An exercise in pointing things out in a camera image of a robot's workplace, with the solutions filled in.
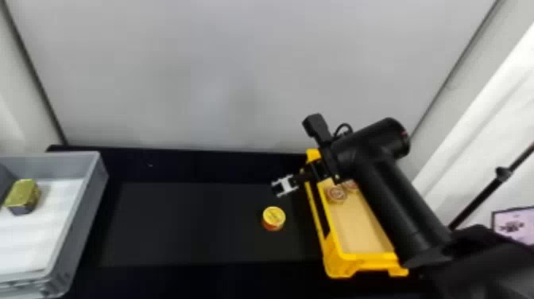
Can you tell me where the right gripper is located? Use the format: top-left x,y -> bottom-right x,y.
271,160 -> 337,199

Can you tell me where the yellow can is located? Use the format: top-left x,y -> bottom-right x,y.
261,205 -> 287,232

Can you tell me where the yellow tray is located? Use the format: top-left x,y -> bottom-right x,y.
303,148 -> 409,279

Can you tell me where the black pole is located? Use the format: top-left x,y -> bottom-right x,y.
447,142 -> 534,231

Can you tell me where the grey crate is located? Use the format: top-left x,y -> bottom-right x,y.
0,150 -> 110,299

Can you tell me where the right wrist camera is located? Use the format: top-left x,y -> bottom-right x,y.
301,113 -> 335,148

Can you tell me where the black cable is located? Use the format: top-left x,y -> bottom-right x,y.
332,122 -> 354,141

